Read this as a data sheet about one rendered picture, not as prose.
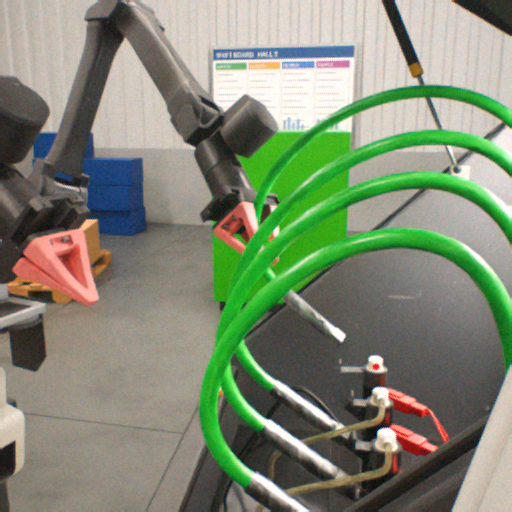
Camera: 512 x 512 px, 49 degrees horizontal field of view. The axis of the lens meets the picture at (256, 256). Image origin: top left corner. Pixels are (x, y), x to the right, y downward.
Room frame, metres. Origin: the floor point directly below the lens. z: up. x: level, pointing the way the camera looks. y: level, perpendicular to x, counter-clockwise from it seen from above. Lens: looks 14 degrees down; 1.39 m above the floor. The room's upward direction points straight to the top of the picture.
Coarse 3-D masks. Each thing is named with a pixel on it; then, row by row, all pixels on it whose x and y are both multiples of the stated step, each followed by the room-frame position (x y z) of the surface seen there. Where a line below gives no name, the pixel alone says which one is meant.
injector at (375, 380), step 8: (384, 368) 0.60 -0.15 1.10; (368, 376) 0.59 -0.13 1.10; (376, 376) 0.59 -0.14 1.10; (384, 376) 0.59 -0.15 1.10; (368, 384) 0.59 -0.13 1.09; (376, 384) 0.59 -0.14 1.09; (384, 384) 0.59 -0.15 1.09; (368, 392) 0.59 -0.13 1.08; (352, 408) 0.60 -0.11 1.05; (360, 408) 0.60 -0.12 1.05; (360, 416) 0.60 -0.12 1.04
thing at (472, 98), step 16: (368, 96) 0.67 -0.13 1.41; (384, 96) 0.66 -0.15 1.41; (400, 96) 0.65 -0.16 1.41; (416, 96) 0.64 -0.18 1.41; (432, 96) 0.64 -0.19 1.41; (448, 96) 0.63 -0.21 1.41; (464, 96) 0.62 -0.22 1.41; (480, 96) 0.62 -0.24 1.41; (336, 112) 0.68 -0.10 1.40; (352, 112) 0.67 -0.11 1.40; (496, 112) 0.61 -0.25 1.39; (320, 128) 0.69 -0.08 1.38; (304, 144) 0.70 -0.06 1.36; (288, 160) 0.71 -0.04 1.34; (272, 176) 0.71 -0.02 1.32; (256, 208) 0.72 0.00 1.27; (272, 272) 0.72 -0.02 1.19
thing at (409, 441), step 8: (392, 424) 0.52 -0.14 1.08; (400, 432) 0.50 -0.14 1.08; (408, 432) 0.50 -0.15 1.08; (400, 440) 0.50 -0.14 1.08; (408, 440) 0.49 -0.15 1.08; (416, 440) 0.49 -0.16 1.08; (424, 440) 0.49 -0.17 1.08; (408, 448) 0.49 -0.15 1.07; (416, 448) 0.48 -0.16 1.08; (424, 448) 0.48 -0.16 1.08; (432, 448) 0.48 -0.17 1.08; (424, 456) 0.48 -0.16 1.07
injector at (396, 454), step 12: (372, 444) 0.45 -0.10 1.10; (372, 456) 0.44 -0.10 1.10; (384, 456) 0.43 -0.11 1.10; (396, 456) 0.43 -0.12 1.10; (372, 468) 0.44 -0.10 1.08; (396, 468) 0.43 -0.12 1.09; (372, 480) 0.44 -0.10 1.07; (384, 480) 0.43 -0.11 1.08; (348, 492) 0.44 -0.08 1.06; (360, 492) 0.44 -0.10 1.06
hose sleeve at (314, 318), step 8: (288, 296) 0.70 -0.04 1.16; (296, 296) 0.70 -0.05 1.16; (288, 304) 0.70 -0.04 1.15; (296, 304) 0.70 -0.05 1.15; (304, 304) 0.70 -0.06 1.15; (304, 312) 0.69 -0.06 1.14; (312, 312) 0.69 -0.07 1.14; (312, 320) 0.69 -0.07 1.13; (320, 320) 0.69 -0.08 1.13; (320, 328) 0.68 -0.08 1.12; (328, 328) 0.68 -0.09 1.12; (328, 336) 0.68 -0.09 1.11
